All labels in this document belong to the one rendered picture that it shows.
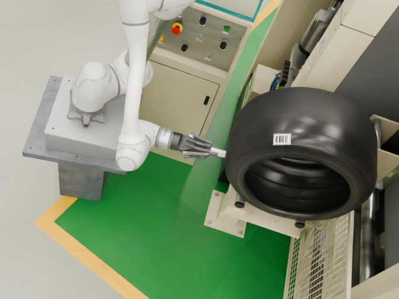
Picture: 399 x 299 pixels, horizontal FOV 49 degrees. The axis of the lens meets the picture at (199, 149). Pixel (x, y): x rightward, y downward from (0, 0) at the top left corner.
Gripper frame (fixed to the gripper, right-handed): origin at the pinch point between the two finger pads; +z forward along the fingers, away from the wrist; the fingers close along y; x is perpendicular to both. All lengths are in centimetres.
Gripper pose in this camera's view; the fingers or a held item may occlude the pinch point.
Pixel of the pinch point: (218, 152)
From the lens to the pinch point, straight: 183.4
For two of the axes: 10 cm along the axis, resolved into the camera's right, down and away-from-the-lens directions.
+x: -1.0, 5.7, 8.2
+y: 2.4, -7.8, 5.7
